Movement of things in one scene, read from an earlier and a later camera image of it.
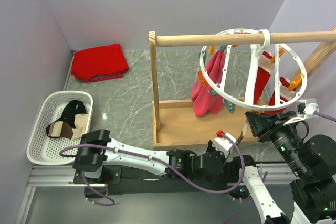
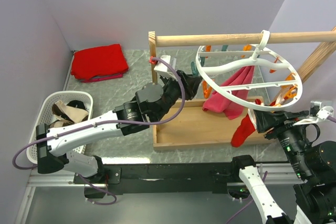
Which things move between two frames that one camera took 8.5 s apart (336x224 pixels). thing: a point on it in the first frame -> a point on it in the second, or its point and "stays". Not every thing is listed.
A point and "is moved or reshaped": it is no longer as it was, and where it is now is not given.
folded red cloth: (99, 63) stays
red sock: (264, 72) -> (248, 126)
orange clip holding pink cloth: (212, 50) -> (246, 48)
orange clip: (281, 51) -> (290, 77)
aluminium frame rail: (49, 176) stays
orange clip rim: (295, 82) -> (292, 89)
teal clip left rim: (223, 46) stays
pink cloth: (204, 103) -> (220, 102)
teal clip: (204, 56) -> (194, 70)
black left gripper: (210, 147) -> (191, 84)
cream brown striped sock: (63, 129) is moved or reshaped
